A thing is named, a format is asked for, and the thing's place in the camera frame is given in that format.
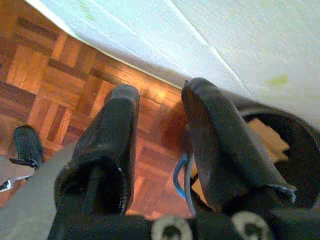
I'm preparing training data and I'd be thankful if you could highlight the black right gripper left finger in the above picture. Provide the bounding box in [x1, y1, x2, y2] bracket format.
[53, 84, 140, 216]

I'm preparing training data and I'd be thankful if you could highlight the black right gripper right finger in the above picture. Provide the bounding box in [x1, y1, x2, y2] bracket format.
[180, 76, 298, 215]

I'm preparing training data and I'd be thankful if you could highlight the brown cardboard piece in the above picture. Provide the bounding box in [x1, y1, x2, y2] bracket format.
[246, 117, 291, 163]

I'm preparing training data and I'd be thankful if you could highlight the black robot right foot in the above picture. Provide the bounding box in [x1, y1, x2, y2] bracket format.
[9, 124, 45, 169]

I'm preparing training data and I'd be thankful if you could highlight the black round waste bin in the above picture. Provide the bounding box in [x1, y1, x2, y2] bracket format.
[222, 96, 320, 210]

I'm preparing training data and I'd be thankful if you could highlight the blue gripper cable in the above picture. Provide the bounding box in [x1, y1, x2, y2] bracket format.
[173, 153, 198, 216]

